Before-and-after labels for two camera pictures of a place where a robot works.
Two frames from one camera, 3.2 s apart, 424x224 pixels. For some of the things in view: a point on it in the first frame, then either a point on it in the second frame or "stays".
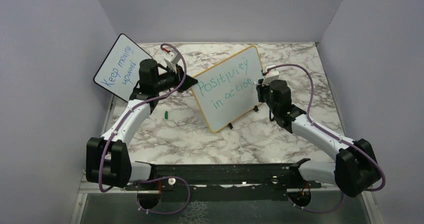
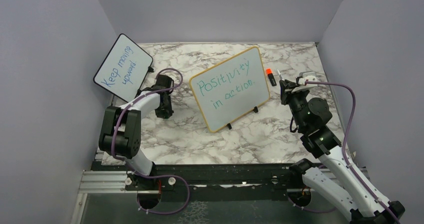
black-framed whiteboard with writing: x=119 y=72 stays
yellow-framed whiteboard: x=228 y=89 stays
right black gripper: x=260 y=89 to x=286 y=84
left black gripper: x=179 y=75 to x=167 y=112
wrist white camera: x=272 y=75 to x=310 y=76
